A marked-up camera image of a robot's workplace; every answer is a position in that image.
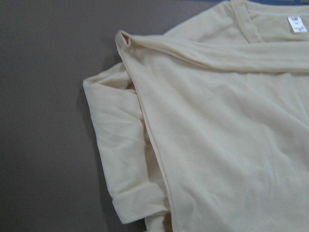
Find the cream long-sleeve graphic shirt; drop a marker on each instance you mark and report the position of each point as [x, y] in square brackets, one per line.
[206, 127]

